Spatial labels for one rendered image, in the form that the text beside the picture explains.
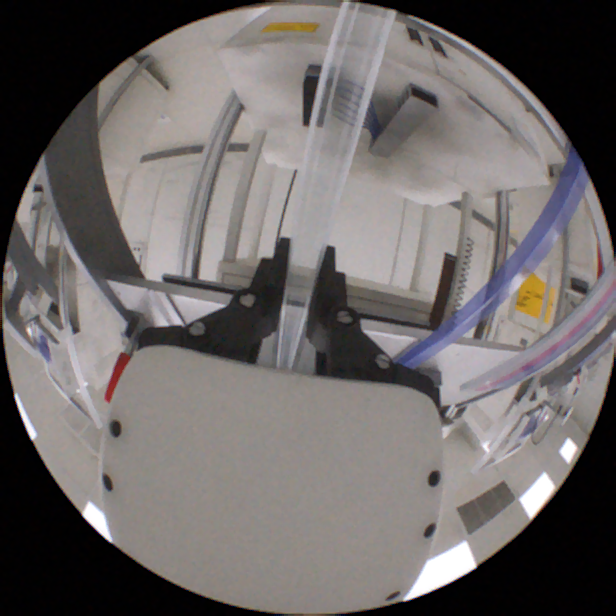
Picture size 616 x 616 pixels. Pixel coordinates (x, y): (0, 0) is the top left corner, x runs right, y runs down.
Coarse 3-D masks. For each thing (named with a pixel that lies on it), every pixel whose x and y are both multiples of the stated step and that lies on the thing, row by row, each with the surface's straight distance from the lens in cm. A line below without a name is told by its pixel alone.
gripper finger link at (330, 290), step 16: (320, 272) 9; (336, 272) 11; (320, 288) 9; (336, 288) 10; (320, 304) 9; (336, 304) 9; (320, 320) 8; (320, 336) 9; (368, 336) 9; (320, 352) 9; (368, 352) 8; (384, 352) 9; (368, 368) 8; (384, 368) 8
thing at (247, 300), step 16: (240, 304) 8; (256, 304) 8; (224, 320) 7; (240, 320) 7; (256, 320) 7; (224, 336) 7; (240, 336) 7; (208, 352) 7; (224, 352) 7; (240, 352) 7; (256, 352) 9
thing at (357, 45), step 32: (352, 32) 7; (384, 32) 7; (352, 64) 6; (320, 96) 6; (352, 96) 6; (320, 128) 6; (352, 128) 6; (320, 160) 7; (320, 192) 7; (320, 224) 8; (288, 256) 9; (320, 256) 9; (288, 288) 10; (288, 320) 13; (288, 352) 18
